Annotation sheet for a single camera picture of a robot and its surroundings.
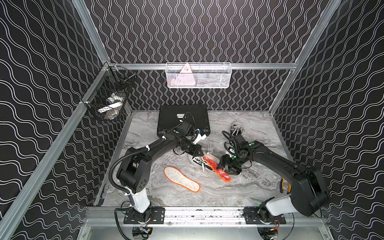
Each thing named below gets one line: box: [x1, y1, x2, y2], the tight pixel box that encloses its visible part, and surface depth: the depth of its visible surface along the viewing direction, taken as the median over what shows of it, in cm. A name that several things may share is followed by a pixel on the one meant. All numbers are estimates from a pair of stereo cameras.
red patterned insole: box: [203, 155, 232, 183], surface depth 81 cm
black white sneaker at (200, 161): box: [188, 152, 213, 173], surface depth 87 cm
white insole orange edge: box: [163, 166, 201, 193], surface depth 87 cm
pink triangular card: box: [177, 63, 196, 86], surface depth 92 cm
